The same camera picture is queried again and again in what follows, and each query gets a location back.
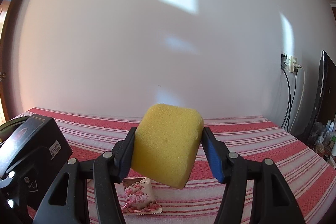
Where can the wooden door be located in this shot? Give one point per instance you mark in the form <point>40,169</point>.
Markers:
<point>6,7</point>

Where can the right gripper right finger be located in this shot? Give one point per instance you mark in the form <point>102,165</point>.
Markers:
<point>272,200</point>

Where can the yellow sponge dark backing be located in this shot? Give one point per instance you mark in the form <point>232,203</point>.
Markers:
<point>166,144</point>

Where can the red striped tablecloth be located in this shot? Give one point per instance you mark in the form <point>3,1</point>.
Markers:
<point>311,179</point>

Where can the pink floral snack packet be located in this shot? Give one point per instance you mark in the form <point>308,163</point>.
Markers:
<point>140,198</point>

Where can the black gift box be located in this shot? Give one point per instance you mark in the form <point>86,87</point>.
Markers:
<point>20,136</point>

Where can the bottles on shelf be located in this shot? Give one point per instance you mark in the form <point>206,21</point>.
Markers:
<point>324,139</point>

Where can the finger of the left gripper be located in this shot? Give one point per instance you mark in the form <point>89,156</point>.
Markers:
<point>32,165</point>

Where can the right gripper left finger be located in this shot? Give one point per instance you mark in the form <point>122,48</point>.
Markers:
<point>66,200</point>

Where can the black monitor edge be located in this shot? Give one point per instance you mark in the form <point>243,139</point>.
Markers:
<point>324,105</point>

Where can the wall power outlet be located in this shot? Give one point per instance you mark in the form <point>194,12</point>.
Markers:
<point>289,63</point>

